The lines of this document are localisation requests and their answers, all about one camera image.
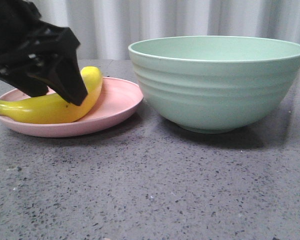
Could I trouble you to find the pink plate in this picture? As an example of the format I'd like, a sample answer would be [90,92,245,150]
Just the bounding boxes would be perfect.
[0,77,143,138]

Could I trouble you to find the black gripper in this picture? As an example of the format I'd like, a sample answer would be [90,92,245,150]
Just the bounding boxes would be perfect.
[0,0,88,106]

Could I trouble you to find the yellow banana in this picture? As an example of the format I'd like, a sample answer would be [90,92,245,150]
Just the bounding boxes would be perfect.
[0,66,103,124]

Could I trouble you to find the green ribbed bowl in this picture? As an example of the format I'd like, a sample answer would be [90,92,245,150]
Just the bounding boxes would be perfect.
[128,35,300,134]

